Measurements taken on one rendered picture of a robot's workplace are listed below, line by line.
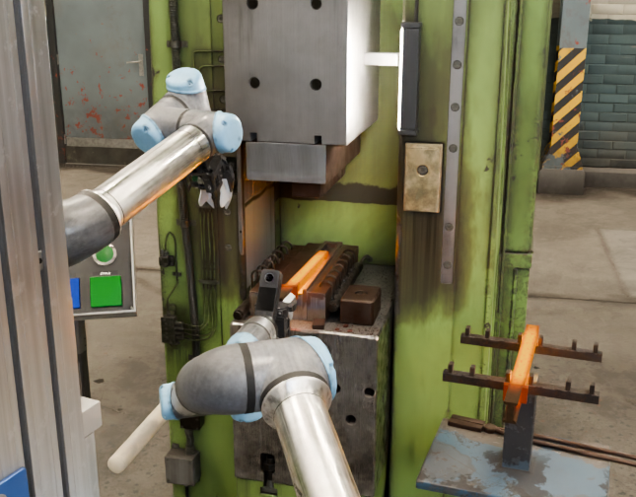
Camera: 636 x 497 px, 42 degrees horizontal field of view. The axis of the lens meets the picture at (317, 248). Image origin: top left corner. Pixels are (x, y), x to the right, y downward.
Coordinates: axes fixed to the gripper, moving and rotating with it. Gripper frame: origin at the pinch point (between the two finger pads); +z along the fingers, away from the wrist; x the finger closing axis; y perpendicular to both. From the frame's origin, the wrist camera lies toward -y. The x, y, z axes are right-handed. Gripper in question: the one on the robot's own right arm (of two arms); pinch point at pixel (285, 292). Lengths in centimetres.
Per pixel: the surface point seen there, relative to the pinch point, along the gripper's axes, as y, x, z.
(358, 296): 3.8, 15.4, 12.1
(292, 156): -31.7, -0.3, 8.3
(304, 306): 6.4, 2.1, 8.9
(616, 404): 100, 99, 167
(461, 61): -53, 38, 22
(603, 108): 22, 120, 603
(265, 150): -32.9, -6.9, 8.2
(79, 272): -4, -51, -7
